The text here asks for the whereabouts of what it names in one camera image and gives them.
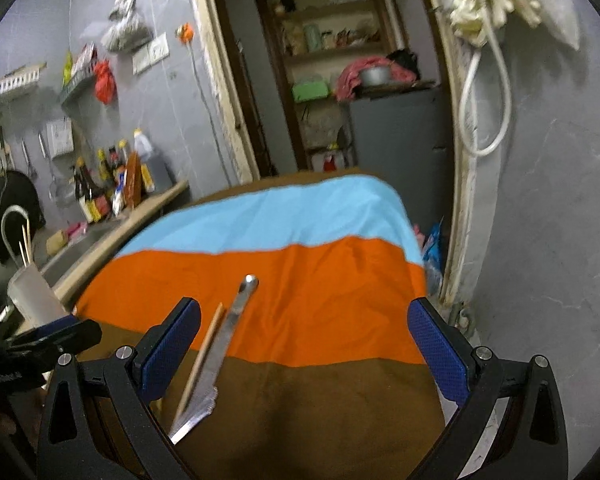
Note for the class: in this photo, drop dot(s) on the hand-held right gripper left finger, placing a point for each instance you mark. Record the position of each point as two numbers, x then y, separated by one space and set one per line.
170 347

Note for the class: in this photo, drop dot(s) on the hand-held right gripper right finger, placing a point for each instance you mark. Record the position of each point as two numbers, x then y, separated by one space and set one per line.
437 347

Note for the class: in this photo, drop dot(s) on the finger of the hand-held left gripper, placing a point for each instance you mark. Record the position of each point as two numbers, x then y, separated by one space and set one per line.
55 323
80 334

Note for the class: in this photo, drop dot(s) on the white plastic utensil holder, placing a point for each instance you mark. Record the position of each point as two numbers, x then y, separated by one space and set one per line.
32 295

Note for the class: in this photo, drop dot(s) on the metal serrated knife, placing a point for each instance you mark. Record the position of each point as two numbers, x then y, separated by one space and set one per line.
232 320

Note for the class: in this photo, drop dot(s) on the steel kitchen sink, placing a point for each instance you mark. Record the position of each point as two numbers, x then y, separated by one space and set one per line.
80 250

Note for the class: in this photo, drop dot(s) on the yellow brown sponge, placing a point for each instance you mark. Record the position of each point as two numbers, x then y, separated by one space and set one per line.
57 242

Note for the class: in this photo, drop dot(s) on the pink scrub pad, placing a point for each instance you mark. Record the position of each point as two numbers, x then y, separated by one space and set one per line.
76 230

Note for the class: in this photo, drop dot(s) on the blue plastic packet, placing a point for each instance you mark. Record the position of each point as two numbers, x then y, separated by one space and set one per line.
432 250

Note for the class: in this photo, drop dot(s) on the metal kitchen faucet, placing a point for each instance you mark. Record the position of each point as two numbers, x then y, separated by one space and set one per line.
10 211

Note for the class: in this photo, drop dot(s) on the dark sauce bottle yellow label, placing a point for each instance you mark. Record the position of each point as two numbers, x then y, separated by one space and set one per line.
95 205

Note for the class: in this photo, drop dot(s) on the hanging metal strainer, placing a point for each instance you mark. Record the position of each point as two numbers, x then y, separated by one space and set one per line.
57 190

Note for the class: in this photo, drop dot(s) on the black wok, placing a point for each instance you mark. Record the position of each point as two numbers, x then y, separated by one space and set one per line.
15 192

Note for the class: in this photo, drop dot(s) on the dark pump bottle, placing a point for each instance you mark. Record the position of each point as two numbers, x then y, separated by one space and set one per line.
80 185

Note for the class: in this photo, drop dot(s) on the striped blue orange brown cloth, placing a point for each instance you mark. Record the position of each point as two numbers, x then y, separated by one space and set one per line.
300 285

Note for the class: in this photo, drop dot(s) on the tall dark sauce bottle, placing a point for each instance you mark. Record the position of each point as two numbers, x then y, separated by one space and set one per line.
102 172

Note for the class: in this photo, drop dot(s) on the orange seasoning packet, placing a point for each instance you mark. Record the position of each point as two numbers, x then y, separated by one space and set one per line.
132 180

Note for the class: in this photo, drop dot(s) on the hanging metal ladle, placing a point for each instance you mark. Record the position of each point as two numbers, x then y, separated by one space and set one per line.
26 157

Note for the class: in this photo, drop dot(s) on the dark bottle red cap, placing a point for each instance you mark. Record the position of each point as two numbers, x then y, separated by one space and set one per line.
113 162

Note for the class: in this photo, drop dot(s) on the large cooking oil jug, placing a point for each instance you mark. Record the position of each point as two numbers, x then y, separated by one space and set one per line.
152 165

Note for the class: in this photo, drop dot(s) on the bottle with yellow cap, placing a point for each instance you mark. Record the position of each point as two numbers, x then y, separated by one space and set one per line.
123 152

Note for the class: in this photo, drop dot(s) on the grey cabinet with pot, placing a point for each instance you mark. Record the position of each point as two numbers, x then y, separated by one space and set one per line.
395 160

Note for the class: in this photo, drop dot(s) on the red plastic bag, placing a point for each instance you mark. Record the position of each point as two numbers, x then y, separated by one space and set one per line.
105 82

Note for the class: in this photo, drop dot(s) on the yellow green snack packet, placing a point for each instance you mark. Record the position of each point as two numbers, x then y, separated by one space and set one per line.
67 67

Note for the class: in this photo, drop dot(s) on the wooden chopping board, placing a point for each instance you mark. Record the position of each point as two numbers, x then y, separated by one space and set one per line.
405 87

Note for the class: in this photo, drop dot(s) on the red white seasoning packets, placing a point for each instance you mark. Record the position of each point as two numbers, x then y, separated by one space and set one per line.
85 57

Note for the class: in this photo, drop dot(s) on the metal cooking pot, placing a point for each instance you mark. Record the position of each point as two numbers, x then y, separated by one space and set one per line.
375 76

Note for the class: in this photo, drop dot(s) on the pink cloth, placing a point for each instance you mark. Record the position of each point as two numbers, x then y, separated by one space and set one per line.
347 80

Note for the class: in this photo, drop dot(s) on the dark wooden shelf cabinet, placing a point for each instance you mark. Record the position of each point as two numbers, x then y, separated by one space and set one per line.
275 85

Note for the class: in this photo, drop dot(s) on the green box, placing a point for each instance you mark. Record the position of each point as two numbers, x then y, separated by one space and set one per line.
310 91

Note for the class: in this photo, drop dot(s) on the black bag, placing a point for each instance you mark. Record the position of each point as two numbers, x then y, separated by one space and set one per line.
405 60

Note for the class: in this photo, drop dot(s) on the clear bag of brown contents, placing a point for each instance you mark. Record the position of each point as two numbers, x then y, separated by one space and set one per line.
127 32

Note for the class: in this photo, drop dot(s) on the white hanging plastic bag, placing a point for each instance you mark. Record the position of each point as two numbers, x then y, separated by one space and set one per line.
122 4

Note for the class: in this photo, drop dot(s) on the pale green jar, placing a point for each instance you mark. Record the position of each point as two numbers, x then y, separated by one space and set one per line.
312 36

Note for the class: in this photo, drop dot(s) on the white mesh bag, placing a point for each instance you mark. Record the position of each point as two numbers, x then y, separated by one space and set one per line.
560 15

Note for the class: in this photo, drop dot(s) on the wooden wall knife rack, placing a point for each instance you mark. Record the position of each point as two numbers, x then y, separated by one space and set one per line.
4 147

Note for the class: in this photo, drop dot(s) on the white wall box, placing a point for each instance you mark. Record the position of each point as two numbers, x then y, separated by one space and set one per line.
60 137

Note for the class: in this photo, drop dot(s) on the grey wall shelf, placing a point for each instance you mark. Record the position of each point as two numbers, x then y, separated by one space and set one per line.
77 90

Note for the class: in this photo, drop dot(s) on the white wall basket rack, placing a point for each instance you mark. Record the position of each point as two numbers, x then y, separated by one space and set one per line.
15 82

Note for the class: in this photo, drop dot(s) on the white door frame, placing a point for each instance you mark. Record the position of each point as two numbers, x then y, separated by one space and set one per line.
215 85

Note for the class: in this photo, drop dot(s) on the white wall socket panel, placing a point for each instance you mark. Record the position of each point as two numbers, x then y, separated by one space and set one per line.
151 53

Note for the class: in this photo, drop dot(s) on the orange wall plug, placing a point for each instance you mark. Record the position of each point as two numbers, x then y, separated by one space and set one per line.
185 33

